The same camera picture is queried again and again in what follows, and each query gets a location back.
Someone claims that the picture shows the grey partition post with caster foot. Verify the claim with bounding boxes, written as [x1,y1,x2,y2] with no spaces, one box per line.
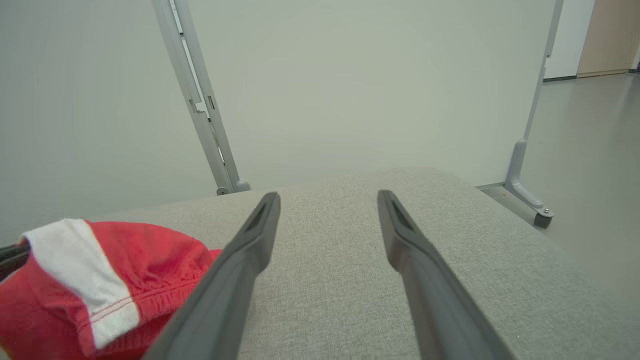
[475,0,565,230]

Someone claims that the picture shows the red shorts with white stripe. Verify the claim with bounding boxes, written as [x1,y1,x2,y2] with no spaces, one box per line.
[0,218,223,360]

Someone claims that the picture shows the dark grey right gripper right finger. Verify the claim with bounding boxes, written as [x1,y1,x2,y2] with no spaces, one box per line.
[377,189,517,360]

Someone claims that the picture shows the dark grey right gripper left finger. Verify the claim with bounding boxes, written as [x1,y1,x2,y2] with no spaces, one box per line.
[142,191,282,360]

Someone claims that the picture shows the beige wooden door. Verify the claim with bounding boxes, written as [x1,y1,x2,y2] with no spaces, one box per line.
[576,0,640,79]

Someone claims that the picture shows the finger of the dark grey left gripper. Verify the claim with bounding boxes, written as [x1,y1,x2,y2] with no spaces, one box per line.
[0,243,32,282]

